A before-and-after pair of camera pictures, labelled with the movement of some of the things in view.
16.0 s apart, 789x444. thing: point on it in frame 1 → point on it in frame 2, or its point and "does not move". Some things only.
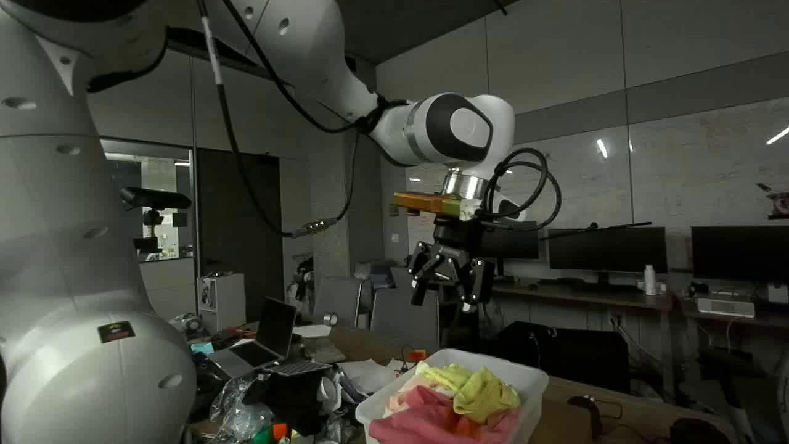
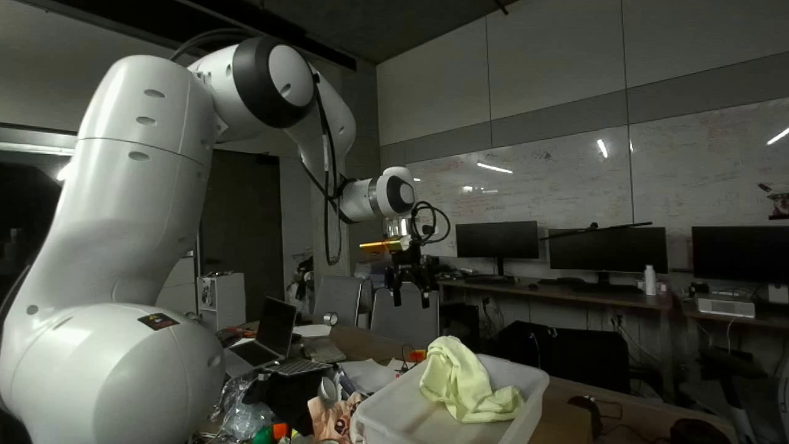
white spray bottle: (649, 278) does not move
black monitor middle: (615, 247) does not move
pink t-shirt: (429, 415) → (332, 424)
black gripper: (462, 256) → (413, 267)
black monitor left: (511, 241) does not move
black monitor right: (740, 253) does not move
